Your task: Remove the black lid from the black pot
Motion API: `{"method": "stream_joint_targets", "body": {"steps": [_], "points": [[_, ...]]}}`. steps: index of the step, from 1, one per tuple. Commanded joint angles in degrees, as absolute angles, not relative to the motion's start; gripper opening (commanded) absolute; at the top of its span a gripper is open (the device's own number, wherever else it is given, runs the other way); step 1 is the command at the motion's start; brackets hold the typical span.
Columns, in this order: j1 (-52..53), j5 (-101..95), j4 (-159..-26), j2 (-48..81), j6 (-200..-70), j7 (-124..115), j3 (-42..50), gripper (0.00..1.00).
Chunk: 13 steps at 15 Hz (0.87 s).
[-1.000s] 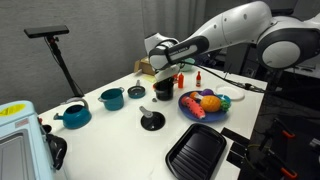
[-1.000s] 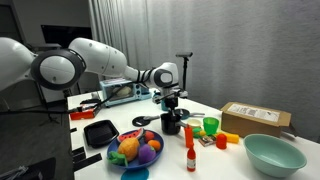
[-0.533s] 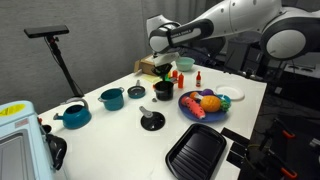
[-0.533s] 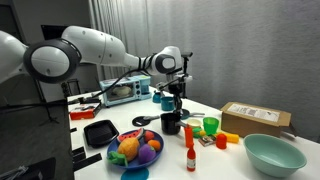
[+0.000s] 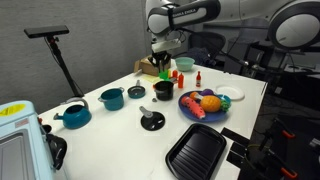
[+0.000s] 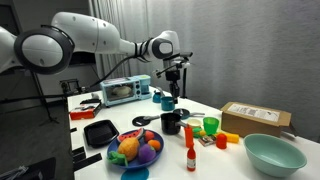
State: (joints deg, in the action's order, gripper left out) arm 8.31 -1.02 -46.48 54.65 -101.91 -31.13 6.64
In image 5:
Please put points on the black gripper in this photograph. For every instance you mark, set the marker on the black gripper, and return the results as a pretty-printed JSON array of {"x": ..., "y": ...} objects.
[{"x": 160, "y": 56}]

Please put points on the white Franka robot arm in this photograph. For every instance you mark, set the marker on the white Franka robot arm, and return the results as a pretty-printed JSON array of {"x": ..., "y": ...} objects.
[{"x": 186, "y": 13}]

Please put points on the black pot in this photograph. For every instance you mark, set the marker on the black pot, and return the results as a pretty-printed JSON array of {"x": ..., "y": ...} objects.
[{"x": 165, "y": 93}]

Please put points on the teal pot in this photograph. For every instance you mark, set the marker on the teal pot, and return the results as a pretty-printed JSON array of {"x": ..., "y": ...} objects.
[{"x": 112, "y": 100}]

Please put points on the green toy block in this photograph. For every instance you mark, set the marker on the green toy block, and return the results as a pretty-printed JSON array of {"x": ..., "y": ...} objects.
[{"x": 163, "y": 75}]

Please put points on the cardboard box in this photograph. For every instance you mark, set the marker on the cardboard box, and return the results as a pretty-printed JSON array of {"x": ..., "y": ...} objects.
[{"x": 146, "y": 68}]

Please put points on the orange toy bottle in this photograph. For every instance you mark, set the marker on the orange toy bottle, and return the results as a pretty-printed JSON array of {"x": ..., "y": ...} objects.
[
  {"x": 180, "y": 81},
  {"x": 175, "y": 73}
]

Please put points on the yellow paper sheet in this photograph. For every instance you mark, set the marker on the yellow paper sheet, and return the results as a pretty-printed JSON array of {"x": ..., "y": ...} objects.
[{"x": 150, "y": 78}]

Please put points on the small grey knob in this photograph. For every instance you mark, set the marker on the small grey knob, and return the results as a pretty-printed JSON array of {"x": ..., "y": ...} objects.
[{"x": 154, "y": 99}]

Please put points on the small red sauce bottle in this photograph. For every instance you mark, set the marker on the small red sauce bottle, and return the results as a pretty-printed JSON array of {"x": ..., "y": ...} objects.
[{"x": 198, "y": 80}]

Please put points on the plush orange fruit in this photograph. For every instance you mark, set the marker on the plush orange fruit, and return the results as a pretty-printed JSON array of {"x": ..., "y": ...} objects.
[{"x": 194, "y": 95}]

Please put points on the purple plush eggplant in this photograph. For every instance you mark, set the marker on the purple plush eggplant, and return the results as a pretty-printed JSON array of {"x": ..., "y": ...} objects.
[{"x": 206, "y": 92}]

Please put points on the dark office chair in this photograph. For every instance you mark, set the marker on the dark office chair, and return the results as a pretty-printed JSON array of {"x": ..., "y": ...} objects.
[{"x": 210, "y": 41}]

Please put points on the plush watermelon slice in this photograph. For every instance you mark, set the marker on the plush watermelon slice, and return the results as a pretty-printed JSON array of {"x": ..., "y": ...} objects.
[{"x": 195, "y": 108}]

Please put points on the plush pineapple toy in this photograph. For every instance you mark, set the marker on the plush pineapple toy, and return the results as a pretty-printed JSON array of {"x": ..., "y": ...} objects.
[{"x": 210, "y": 103}]

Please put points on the small teal bowl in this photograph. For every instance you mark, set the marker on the small teal bowl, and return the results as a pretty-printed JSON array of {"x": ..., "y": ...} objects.
[{"x": 225, "y": 98}]

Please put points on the blue plate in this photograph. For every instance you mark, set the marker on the blue plate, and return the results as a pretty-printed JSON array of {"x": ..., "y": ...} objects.
[{"x": 213, "y": 116}]

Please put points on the white paper plate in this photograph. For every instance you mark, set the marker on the white paper plate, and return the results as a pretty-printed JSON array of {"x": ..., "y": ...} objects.
[{"x": 230, "y": 92}]

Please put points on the black ridged baking tray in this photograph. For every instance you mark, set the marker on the black ridged baking tray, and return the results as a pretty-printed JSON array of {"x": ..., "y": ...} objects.
[{"x": 196, "y": 151}]

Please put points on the black computer tower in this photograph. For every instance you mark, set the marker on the black computer tower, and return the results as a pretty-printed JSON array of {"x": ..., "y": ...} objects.
[{"x": 256, "y": 61}]

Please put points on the teal kettle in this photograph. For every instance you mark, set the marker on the teal kettle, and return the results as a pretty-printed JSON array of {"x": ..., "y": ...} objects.
[{"x": 76, "y": 116}]

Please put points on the black rectangular mat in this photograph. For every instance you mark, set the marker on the black rectangular mat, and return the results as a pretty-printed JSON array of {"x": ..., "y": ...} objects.
[
  {"x": 239, "y": 148},
  {"x": 235, "y": 135},
  {"x": 235, "y": 158}
]

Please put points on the black bag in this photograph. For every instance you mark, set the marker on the black bag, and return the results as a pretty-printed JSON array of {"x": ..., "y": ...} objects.
[{"x": 56, "y": 150}]

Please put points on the light blue toaster oven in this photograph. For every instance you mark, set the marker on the light blue toaster oven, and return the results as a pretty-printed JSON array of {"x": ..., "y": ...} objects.
[{"x": 20, "y": 133}]

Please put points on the black camera tripod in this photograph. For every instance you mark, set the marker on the black camera tripod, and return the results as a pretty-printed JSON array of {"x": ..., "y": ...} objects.
[{"x": 61, "y": 63}]

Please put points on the black bar camera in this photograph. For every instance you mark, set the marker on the black bar camera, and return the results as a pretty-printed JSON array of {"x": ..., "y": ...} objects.
[{"x": 46, "y": 31}]

